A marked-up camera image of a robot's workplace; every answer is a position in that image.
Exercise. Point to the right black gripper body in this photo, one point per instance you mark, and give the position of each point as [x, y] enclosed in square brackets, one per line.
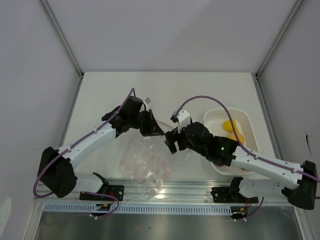
[182, 136]

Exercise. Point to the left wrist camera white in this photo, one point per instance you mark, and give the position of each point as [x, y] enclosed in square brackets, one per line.
[146, 102]

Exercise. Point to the yellow toy pear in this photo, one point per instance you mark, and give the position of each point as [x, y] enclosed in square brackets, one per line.
[230, 126]

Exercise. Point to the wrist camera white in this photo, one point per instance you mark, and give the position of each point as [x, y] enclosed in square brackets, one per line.
[146, 102]
[182, 118]

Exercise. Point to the aluminium frame post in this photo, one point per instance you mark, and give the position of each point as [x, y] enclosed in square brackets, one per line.
[53, 21]
[284, 30]

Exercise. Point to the orange toy fruit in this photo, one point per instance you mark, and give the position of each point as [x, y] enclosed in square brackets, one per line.
[237, 137]

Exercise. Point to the left aluminium frame post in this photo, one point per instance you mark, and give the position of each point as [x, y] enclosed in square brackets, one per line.
[53, 21]

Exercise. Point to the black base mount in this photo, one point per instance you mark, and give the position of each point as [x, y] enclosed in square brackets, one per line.
[222, 195]
[116, 191]

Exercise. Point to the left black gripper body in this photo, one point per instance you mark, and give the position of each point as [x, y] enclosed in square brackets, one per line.
[143, 123]

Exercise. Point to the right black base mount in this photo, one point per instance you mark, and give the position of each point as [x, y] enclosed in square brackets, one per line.
[222, 195]

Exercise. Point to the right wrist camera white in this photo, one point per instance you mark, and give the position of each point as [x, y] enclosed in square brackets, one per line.
[182, 118]

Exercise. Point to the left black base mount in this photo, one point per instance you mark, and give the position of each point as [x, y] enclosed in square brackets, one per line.
[116, 191]

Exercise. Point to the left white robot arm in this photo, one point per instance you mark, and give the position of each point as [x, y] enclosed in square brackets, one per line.
[57, 166]

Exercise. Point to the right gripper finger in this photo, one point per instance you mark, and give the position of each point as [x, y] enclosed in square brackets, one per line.
[182, 144]
[171, 137]

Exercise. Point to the clear pink zip top bag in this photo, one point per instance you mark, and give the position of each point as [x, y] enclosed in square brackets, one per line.
[149, 164]

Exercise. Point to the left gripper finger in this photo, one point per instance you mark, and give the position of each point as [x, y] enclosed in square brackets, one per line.
[153, 125]
[153, 133]

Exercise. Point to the aluminium mounting rail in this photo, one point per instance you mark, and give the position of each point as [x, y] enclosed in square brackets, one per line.
[171, 192]

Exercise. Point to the right aluminium frame post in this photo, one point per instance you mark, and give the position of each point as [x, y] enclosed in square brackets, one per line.
[284, 30]

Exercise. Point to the white perforated plastic basket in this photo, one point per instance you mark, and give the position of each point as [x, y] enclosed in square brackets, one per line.
[214, 120]

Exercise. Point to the white slotted cable duct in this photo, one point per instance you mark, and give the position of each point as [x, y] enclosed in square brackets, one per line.
[130, 208]

